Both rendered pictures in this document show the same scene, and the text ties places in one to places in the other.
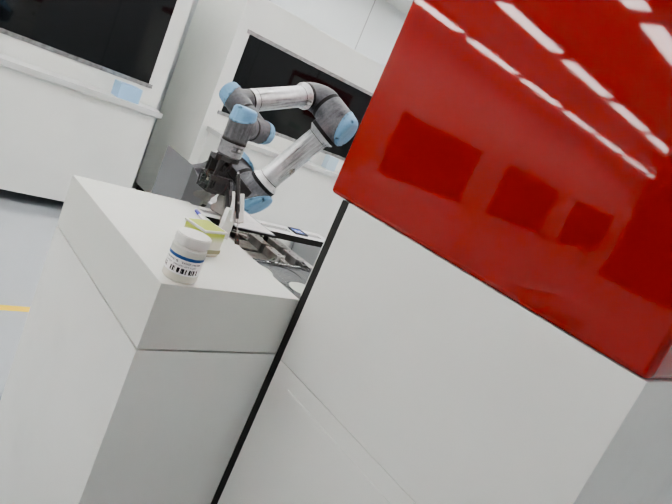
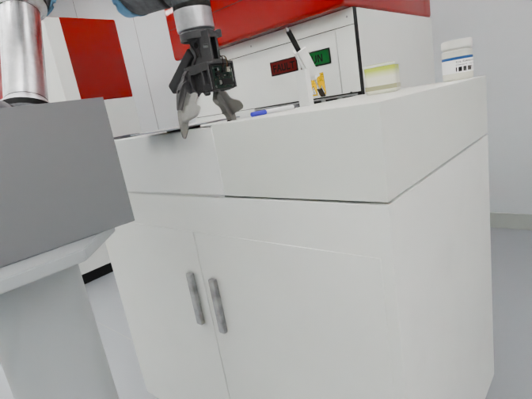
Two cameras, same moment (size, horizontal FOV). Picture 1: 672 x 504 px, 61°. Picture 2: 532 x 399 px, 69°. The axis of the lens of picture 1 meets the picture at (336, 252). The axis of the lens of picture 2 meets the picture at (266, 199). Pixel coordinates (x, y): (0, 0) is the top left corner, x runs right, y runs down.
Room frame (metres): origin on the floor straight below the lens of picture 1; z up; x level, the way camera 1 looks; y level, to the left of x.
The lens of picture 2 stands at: (1.64, 1.25, 0.99)
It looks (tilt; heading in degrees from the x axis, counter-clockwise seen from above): 14 degrees down; 268
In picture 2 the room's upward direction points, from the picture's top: 10 degrees counter-clockwise
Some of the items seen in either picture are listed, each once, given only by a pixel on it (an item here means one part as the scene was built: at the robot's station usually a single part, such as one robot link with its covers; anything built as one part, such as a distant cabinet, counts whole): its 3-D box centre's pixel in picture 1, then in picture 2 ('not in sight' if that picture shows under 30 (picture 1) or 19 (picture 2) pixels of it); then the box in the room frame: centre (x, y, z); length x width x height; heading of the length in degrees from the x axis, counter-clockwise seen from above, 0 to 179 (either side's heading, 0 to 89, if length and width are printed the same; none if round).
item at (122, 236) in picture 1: (169, 258); (368, 129); (1.35, 0.38, 0.89); 0.62 x 0.35 x 0.14; 45
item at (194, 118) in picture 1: (274, 134); not in sight; (5.47, 0.99, 1.00); 1.80 x 1.08 x 2.00; 135
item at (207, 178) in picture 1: (219, 174); (205, 64); (1.69, 0.42, 1.08); 0.09 x 0.08 x 0.12; 135
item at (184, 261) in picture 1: (186, 255); (457, 60); (1.08, 0.27, 1.01); 0.07 x 0.07 x 0.10
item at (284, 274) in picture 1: (305, 290); not in sight; (1.56, 0.04, 0.90); 0.34 x 0.34 x 0.01; 45
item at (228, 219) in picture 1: (232, 217); (306, 77); (1.46, 0.29, 1.03); 0.06 x 0.04 x 0.13; 45
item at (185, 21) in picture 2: (231, 150); (195, 23); (1.69, 0.41, 1.16); 0.08 x 0.08 x 0.05
